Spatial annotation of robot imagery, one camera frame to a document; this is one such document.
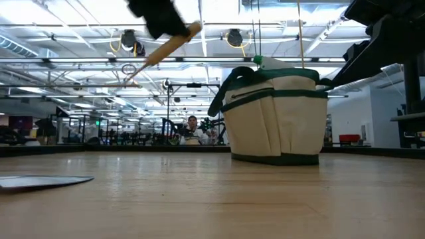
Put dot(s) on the grey side desk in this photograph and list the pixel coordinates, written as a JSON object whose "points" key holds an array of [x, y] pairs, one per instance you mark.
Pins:
{"points": [[410, 121]]}

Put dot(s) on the green white spray bottle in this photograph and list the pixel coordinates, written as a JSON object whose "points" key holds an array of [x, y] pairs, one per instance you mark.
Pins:
{"points": [[275, 63]]}

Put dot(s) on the beige green gardening bag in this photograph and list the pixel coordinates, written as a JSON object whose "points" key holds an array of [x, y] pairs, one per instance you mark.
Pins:
{"points": [[275, 126]]}

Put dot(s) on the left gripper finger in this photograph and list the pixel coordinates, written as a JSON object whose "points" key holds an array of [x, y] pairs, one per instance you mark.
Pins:
{"points": [[166, 25]]}

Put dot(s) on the person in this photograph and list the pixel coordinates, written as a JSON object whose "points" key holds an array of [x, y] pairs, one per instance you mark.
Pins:
{"points": [[192, 127]]}

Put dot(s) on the red bin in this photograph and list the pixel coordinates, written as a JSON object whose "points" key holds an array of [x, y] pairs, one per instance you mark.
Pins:
{"points": [[349, 138]]}

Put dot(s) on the black background gantry frame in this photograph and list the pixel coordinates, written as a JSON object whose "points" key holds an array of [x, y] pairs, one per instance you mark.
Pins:
{"points": [[194, 85]]}

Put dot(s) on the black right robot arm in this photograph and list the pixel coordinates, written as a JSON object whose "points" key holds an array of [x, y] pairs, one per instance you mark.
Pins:
{"points": [[391, 10]]}

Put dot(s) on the black aluminium table frame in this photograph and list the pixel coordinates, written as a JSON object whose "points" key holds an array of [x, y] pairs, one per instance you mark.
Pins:
{"points": [[99, 149]]}

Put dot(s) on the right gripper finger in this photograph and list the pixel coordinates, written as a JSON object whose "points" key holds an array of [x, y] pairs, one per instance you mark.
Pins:
{"points": [[350, 74]]}

